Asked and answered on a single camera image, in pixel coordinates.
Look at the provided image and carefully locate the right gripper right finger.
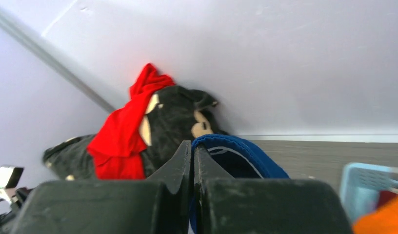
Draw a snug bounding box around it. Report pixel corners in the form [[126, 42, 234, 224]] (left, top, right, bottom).
[[194, 146, 353, 234]]

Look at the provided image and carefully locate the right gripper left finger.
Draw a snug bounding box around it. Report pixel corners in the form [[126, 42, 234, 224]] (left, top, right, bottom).
[[11, 140, 191, 234]]

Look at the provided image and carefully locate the blue bucket hat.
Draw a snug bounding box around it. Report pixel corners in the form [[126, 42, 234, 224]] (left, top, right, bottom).
[[189, 134, 290, 234]]

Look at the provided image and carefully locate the light blue plastic basket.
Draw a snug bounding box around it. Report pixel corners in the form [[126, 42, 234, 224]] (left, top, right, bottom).
[[339, 162, 398, 223]]

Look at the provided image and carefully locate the orange hat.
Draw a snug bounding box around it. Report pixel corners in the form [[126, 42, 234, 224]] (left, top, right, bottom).
[[353, 196, 398, 234]]

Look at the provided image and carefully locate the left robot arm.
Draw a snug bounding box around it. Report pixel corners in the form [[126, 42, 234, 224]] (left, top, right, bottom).
[[0, 187, 33, 234]]

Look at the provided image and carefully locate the red cloth on blanket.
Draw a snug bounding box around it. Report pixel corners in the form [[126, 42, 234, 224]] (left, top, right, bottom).
[[87, 63, 175, 180]]

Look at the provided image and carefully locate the black floral plush blanket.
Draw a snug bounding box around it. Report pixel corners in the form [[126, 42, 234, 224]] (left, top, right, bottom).
[[42, 85, 227, 180]]

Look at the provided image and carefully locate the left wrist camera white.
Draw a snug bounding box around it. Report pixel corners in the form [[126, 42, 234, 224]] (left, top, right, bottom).
[[0, 165, 24, 204]]

